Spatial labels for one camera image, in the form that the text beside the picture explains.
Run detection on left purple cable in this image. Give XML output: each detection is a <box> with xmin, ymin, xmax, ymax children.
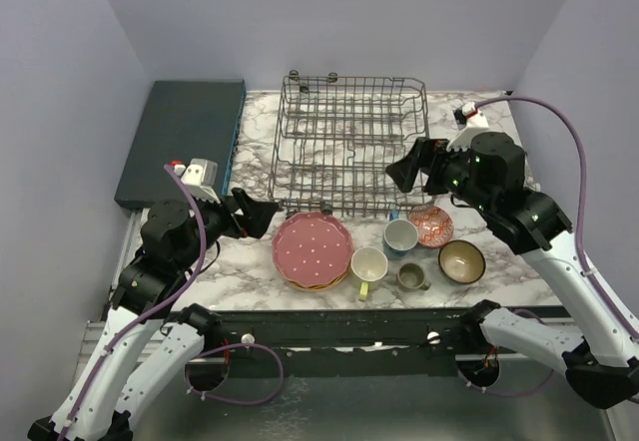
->
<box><xmin>64</xmin><ymin>164</ymin><xmax>286</xmax><ymax>430</ymax></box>

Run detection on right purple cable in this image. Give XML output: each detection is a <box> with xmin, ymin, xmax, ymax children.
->
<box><xmin>466</xmin><ymin>96</ymin><xmax>639</xmax><ymax>397</ymax></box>

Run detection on dark patterned bowl cream inside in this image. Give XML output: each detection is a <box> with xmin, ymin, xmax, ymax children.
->
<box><xmin>437</xmin><ymin>239</ymin><xmax>486</xmax><ymax>284</ymax></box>

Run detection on cream mug yellow handle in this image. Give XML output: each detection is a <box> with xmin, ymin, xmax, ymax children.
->
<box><xmin>350</xmin><ymin>246</ymin><xmax>388</xmax><ymax>301</ymax></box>

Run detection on grey wire dish rack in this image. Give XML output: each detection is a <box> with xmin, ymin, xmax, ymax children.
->
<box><xmin>269</xmin><ymin>70</ymin><xmax>433</xmax><ymax>217</ymax></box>

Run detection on pink polka dot plate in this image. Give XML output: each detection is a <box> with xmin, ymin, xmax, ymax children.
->
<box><xmin>272</xmin><ymin>212</ymin><xmax>354</xmax><ymax>286</ymax></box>

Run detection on small grey-brown cup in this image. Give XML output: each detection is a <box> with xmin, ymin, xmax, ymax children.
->
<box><xmin>396</xmin><ymin>262</ymin><xmax>431</xmax><ymax>290</ymax></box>

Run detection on purple cable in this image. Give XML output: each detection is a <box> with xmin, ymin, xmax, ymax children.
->
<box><xmin>466</xmin><ymin>96</ymin><xmax>639</xmax><ymax>397</ymax></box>
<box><xmin>64</xmin><ymin>164</ymin><xmax>286</xmax><ymax>430</ymax></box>

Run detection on blue mug white inside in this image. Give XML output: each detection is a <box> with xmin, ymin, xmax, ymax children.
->
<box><xmin>382</xmin><ymin>219</ymin><xmax>419</xmax><ymax>259</ymax></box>

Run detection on dark grey flat box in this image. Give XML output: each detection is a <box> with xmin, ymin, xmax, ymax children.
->
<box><xmin>114</xmin><ymin>80</ymin><xmax>247</xmax><ymax>211</ymax></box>

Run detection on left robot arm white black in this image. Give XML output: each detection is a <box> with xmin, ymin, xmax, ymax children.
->
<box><xmin>27</xmin><ymin>189</ymin><xmax>279</xmax><ymax>440</ymax></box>

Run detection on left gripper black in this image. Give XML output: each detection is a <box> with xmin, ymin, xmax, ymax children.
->
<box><xmin>179</xmin><ymin>184</ymin><xmax>280</xmax><ymax>270</ymax></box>

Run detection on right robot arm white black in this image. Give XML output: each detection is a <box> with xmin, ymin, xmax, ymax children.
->
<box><xmin>385</xmin><ymin>132</ymin><xmax>638</xmax><ymax>409</ymax></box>

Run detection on yellow plate under pink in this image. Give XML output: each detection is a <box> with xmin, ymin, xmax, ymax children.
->
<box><xmin>285</xmin><ymin>271</ymin><xmax>348</xmax><ymax>292</ymax></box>

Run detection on red and blue patterned bowl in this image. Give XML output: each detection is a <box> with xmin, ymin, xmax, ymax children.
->
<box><xmin>407</xmin><ymin>206</ymin><xmax>454</xmax><ymax>248</ymax></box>

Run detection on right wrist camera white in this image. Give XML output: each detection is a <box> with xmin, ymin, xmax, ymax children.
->
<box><xmin>446</xmin><ymin>102</ymin><xmax>489</xmax><ymax>152</ymax></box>

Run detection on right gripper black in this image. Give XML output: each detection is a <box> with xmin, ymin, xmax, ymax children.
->
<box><xmin>386</xmin><ymin>134</ymin><xmax>496</xmax><ymax>215</ymax></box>

